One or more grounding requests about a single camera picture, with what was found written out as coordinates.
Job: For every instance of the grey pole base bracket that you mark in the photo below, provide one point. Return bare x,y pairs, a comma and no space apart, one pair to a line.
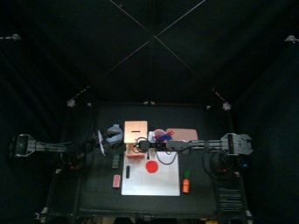
148,102

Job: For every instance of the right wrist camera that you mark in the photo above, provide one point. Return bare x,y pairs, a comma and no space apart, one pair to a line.
143,145

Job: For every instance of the grey metal corner bracket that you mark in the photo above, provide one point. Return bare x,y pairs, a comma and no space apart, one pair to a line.
15,37
290,38
225,106
71,102

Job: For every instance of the red plastic cup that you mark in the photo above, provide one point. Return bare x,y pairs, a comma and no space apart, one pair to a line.
159,134

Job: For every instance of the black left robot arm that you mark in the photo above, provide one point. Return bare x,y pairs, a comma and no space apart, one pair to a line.
47,146

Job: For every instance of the black printed label panel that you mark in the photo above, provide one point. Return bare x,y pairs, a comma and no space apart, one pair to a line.
229,198

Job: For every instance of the pink wooden board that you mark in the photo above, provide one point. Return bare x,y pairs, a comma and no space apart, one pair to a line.
184,134

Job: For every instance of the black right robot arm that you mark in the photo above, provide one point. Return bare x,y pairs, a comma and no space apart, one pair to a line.
201,144

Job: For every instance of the red plastic utensil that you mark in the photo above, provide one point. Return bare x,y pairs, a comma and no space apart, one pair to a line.
169,133

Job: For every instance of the blue plastic utensil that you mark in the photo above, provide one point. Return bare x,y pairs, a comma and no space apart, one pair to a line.
165,137

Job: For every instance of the green toy piece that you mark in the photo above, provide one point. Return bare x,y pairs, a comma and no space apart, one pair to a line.
187,174

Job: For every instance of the pink toy block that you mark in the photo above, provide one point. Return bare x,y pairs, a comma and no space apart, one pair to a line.
116,181

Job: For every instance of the red dough disc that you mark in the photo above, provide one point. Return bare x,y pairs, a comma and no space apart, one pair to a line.
151,166

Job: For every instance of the orange toy piece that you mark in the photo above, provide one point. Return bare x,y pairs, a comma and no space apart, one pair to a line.
185,186

